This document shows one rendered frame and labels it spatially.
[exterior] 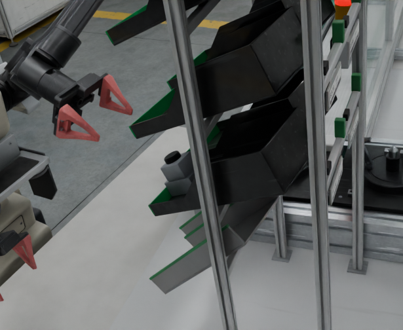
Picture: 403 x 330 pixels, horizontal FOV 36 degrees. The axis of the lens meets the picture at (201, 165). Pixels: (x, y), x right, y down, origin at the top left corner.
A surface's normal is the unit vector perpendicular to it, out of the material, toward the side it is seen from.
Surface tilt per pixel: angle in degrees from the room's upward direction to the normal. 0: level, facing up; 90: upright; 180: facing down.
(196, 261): 90
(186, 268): 90
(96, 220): 0
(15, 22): 90
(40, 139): 0
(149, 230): 0
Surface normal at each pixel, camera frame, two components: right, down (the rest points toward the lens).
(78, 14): 0.51, -0.17
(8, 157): 0.85, 0.19
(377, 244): -0.36, 0.57
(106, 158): -0.14, -0.81
